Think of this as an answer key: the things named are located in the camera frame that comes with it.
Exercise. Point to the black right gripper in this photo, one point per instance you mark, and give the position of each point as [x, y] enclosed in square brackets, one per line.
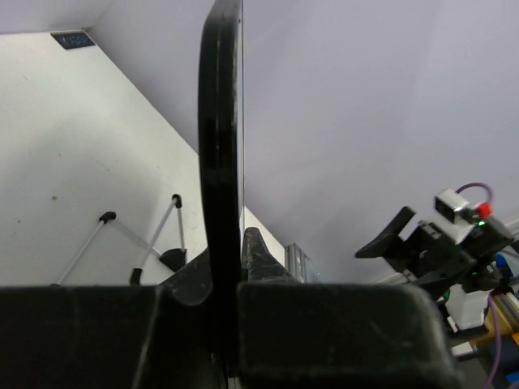
[436, 262]

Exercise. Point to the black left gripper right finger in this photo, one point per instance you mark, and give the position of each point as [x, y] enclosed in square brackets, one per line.
[295, 335]

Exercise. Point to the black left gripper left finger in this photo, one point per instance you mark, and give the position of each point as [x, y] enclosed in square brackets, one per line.
[111, 336]

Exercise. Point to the black framed whiteboard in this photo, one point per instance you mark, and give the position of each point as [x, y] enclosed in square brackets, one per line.
[221, 186]

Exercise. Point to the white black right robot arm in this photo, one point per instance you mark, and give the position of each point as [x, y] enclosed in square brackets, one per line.
[467, 310]

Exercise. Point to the blue corner label left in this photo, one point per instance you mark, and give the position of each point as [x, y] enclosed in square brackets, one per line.
[73, 40]

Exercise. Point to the aluminium table frame rail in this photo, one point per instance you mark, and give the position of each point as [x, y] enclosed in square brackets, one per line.
[300, 266]

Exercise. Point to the white wire whiteboard stand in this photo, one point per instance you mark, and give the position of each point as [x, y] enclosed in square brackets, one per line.
[113, 253]

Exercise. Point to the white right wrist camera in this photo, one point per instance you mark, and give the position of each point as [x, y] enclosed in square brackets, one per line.
[454, 206]

